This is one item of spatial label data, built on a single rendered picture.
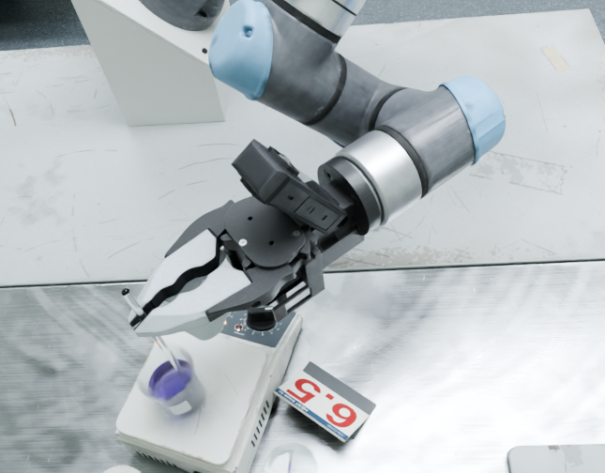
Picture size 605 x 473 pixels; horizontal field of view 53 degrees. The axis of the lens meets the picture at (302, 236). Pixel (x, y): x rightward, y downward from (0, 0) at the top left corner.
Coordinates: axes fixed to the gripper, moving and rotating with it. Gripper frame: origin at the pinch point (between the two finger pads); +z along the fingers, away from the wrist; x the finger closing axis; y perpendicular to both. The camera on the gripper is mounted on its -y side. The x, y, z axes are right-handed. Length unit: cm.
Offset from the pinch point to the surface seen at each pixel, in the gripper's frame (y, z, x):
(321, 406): 23.4, -9.5, -6.8
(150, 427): 17.2, 5.4, -0.1
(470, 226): 26.4, -39.4, 0.8
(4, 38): 116, -13, 229
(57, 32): 117, -33, 217
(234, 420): 17.2, -1.4, -4.6
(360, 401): 25.7, -13.7, -8.3
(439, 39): 27, -62, 30
